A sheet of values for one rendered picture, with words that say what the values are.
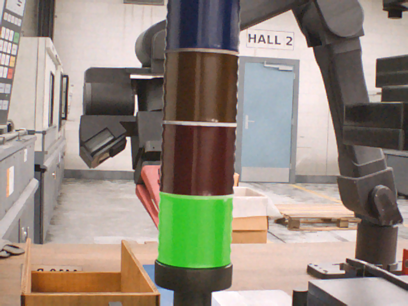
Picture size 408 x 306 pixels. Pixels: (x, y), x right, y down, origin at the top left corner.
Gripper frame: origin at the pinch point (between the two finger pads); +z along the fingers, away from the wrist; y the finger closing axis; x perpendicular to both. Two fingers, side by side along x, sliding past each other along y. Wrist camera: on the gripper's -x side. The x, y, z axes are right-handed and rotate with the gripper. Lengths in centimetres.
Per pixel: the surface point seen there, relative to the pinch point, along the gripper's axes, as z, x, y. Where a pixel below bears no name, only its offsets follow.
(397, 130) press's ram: 5.9, 9.5, 37.0
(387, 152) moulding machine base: -376, 527, -761
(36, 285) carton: 5.4, -16.2, -4.9
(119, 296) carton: 12.7, -9.2, 19.2
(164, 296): 9.4, -2.2, 3.7
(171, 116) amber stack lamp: 10.7, -9.8, 47.1
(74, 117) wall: -515, 53, -917
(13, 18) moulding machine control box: -67, -21, -49
